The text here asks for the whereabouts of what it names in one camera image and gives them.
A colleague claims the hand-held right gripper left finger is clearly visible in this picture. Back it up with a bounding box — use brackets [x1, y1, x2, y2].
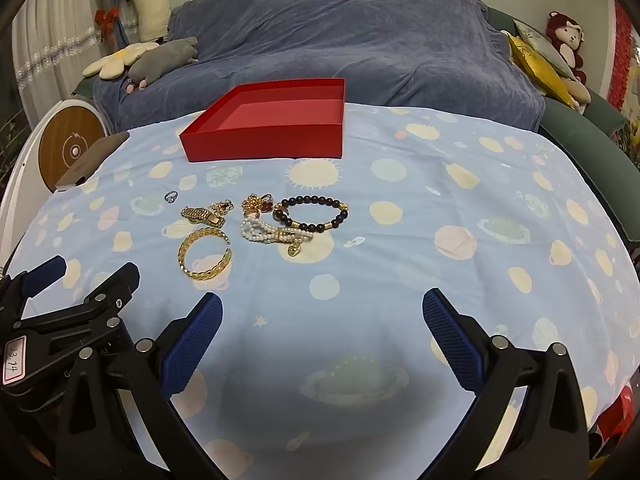
[55, 291, 224, 480]

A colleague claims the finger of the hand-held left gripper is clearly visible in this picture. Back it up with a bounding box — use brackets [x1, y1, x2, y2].
[20, 261, 141, 336]
[0, 255, 68, 321]

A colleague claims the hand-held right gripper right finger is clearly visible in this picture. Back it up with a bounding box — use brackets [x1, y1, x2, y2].
[422, 288, 591, 480]

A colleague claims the gold cuff bracelet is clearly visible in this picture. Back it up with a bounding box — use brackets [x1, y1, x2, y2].
[178, 227, 233, 281]

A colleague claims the gold wrist watch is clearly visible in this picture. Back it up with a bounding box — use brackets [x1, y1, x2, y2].
[180, 205, 226, 228]

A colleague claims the white pearl bracelet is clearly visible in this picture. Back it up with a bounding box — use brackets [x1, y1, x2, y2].
[240, 218, 304, 259]

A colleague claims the dark bead bracelet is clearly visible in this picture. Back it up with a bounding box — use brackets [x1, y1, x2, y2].
[273, 195, 350, 232]

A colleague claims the red cardboard box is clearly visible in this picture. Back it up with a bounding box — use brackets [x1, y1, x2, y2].
[179, 78, 347, 163]

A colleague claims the planet print tablecloth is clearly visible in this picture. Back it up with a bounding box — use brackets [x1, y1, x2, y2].
[0, 102, 640, 480]

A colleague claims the brown notebook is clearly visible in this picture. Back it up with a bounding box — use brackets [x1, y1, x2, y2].
[54, 131, 131, 192]

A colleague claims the round wooden white device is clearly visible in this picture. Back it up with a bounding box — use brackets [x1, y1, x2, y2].
[0, 99, 107, 241]

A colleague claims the flower shaped pillow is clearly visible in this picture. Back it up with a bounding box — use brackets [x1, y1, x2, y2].
[82, 42, 161, 80]

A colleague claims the grey plush toy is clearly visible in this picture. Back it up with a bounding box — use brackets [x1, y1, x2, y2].
[125, 36, 199, 94]

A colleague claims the white curtain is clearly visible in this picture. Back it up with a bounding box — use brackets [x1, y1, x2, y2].
[11, 0, 126, 126]

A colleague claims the green sofa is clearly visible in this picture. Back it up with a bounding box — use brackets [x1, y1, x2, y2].
[487, 6, 640, 241]

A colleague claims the red bow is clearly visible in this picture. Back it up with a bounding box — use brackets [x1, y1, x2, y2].
[94, 6, 121, 42]

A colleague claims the yellow pillow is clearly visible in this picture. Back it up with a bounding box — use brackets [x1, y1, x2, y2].
[508, 34, 577, 109]

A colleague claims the white plush toy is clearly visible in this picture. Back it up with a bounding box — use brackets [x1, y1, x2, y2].
[122, 0, 172, 44]

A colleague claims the silver pillow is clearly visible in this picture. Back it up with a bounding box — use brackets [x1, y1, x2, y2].
[513, 19, 577, 80]

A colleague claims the blue sofa blanket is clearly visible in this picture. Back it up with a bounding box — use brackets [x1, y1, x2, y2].
[93, 0, 546, 134]

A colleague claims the red monkey plush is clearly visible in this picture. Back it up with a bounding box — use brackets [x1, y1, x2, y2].
[545, 11, 588, 85]

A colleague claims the red wall decoration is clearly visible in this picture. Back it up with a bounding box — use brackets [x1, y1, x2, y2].
[608, 1, 640, 113]

